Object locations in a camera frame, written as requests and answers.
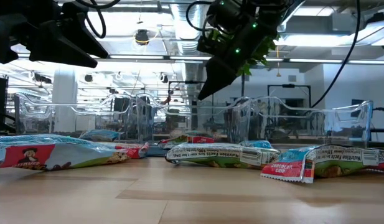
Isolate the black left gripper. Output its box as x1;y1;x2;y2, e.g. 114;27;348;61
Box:
0;0;109;68

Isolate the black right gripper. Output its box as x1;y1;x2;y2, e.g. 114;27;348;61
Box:
196;0;283;101

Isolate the white nutrition-label granola bar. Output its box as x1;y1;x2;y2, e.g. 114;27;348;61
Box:
165;142;281;170

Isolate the clear plastic bin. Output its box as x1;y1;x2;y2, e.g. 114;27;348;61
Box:
238;95;373;149
14;92;139;142
135;93;251;146

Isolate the green leafy plant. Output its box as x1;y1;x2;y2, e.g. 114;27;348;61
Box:
207;29;278;98

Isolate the white pillar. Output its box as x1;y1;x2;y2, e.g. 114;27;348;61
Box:
51;67;78;133

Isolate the black ceiling device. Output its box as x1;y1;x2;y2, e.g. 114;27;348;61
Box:
134;29;151;47

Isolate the long ceiling light strip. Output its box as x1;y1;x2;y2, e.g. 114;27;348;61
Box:
17;52;384;65

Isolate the black workstation frame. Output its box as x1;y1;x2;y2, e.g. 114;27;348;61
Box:
267;83;312;108
167;80;215;105

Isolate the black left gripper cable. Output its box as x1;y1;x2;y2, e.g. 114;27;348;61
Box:
73;0;121;40

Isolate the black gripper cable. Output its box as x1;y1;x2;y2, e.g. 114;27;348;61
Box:
73;0;121;40
185;0;219;32

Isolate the silver ceiling duct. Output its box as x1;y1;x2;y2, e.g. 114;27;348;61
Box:
170;2;208;94

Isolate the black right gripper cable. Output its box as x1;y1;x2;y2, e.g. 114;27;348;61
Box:
185;0;219;32

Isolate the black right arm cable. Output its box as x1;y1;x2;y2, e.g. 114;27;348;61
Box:
310;0;362;109

